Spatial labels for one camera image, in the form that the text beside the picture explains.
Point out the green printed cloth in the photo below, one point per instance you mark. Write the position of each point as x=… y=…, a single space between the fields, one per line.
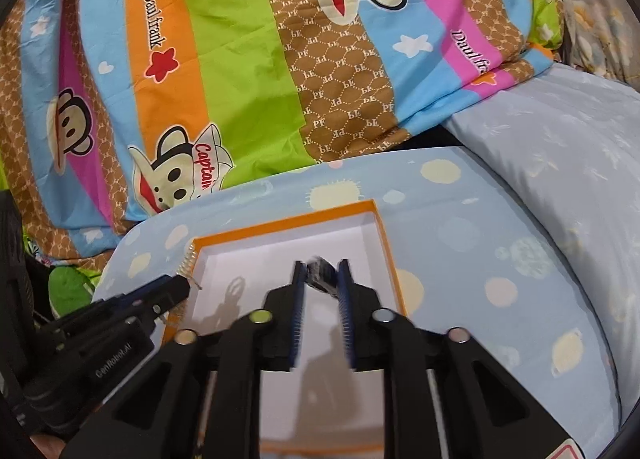
x=70 y=284

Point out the pale blue pillow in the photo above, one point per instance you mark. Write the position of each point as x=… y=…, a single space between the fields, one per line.
x=550 y=164

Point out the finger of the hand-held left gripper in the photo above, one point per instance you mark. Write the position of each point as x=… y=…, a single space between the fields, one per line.
x=167 y=304
x=147 y=291

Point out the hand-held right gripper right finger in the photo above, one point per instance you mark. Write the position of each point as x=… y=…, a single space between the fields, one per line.
x=345 y=311

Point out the blue planet print cushion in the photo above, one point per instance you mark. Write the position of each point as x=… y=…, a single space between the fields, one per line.
x=475 y=239

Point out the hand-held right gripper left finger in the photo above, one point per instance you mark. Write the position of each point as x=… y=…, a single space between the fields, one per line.
x=298 y=311

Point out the pale floral cloth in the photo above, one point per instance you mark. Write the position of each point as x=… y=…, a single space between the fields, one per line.
x=600 y=29

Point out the colourful striped printed blanket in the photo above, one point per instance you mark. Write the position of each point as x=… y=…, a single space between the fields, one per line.
x=225 y=39

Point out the orange and white box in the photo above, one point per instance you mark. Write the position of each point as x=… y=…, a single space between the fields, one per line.
x=225 y=289

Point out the silver wrist watch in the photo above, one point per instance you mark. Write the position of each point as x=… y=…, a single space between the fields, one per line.
x=320 y=275

